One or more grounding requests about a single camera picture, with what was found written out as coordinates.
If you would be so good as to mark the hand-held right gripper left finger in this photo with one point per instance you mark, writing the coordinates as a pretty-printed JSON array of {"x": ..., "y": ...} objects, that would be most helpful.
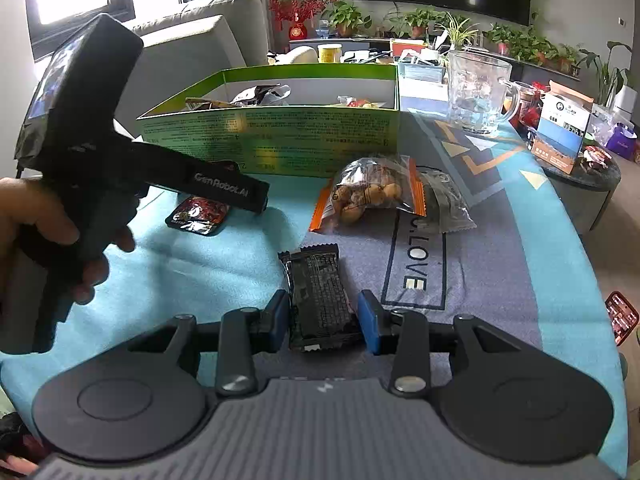
[{"x": 275, "y": 320}]

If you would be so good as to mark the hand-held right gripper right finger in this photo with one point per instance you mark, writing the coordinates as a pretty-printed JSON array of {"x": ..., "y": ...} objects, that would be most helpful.
[{"x": 372, "y": 320}]

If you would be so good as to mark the black snack bar packet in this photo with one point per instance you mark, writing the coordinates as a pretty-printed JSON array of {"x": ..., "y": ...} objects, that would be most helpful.
[{"x": 320, "y": 295}]

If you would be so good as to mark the green cardboard box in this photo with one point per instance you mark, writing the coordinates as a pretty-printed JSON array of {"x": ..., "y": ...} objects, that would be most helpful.
[{"x": 280, "y": 140}]

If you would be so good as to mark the tan biscuit packet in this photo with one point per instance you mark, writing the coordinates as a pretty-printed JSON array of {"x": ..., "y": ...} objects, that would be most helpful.
[{"x": 374, "y": 106}]

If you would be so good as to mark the pink striped candy packet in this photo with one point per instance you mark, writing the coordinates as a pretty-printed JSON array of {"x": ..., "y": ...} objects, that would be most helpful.
[{"x": 349, "y": 101}]

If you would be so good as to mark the person's left hand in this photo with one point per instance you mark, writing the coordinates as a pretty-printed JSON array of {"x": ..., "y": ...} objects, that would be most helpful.
[{"x": 30, "y": 205}]

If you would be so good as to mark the grey armchair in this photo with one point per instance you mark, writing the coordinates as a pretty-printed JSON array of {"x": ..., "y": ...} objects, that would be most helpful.
[{"x": 200, "y": 60}]

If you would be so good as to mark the clear bag of peanuts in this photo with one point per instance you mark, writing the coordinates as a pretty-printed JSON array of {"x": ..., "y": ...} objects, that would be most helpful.
[{"x": 365, "y": 192}]

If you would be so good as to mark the red black small packet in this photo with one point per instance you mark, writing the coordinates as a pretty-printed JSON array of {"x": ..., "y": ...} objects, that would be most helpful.
[{"x": 197, "y": 215}]

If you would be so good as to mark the clear plastic packet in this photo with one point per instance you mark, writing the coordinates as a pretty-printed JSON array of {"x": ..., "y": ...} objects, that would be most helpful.
[{"x": 447, "y": 202}]

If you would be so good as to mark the red flower bouquet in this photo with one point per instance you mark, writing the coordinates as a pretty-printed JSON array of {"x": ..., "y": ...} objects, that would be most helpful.
[{"x": 297, "y": 10}]

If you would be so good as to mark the yellow can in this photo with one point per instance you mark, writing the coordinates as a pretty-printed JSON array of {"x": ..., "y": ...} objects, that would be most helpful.
[{"x": 330, "y": 54}]

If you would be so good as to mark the smartphone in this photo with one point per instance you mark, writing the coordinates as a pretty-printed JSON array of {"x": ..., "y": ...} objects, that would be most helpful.
[{"x": 622, "y": 317}]

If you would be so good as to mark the dark round side table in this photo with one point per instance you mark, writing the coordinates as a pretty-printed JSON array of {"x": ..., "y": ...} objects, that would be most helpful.
[{"x": 590, "y": 195}]

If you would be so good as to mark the glass mug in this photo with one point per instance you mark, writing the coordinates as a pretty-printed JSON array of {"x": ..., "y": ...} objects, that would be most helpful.
[{"x": 475, "y": 90}]

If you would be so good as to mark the blue plastic basket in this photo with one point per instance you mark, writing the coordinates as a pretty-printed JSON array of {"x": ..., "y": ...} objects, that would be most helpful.
[{"x": 422, "y": 72}]

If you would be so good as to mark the bundle of dark pens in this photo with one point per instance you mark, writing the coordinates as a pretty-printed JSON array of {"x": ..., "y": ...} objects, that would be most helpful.
[{"x": 365, "y": 56}]

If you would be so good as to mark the red snack bag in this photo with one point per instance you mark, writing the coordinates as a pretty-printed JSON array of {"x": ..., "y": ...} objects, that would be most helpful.
[{"x": 535, "y": 110}]

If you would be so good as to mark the white blue carton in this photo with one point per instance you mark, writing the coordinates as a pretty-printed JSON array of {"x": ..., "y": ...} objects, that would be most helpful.
[{"x": 562, "y": 130}]

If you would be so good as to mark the row of potted green plants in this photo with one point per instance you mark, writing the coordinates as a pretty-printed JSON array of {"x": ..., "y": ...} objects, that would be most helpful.
[{"x": 345, "y": 15}]

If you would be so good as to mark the orange tissue box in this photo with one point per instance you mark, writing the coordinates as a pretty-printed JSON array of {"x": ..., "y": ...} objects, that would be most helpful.
[{"x": 407, "y": 49}]

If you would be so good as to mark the red wrapped candies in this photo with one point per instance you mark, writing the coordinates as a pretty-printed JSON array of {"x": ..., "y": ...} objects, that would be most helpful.
[{"x": 597, "y": 157}]

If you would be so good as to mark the dark cloth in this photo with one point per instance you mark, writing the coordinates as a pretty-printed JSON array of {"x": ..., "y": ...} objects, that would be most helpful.
[{"x": 12, "y": 435}]

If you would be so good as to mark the dark television cabinet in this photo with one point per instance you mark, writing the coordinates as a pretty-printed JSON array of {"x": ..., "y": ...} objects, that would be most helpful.
[{"x": 530, "y": 67}]

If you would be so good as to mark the spider plant in vase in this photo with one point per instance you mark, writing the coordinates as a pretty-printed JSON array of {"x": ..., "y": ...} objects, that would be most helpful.
[{"x": 457, "y": 30}]

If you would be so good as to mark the purple bag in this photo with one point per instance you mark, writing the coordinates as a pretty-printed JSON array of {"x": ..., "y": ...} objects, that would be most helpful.
[{"x": 622, "y": 142}]

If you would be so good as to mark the tall leafy floor plant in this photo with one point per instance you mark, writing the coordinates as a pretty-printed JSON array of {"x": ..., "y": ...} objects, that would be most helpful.
[{"x": 605, "y": 80}]

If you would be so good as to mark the white air purifier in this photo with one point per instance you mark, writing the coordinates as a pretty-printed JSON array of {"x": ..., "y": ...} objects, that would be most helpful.
[{"x": 625, "y": 100}]

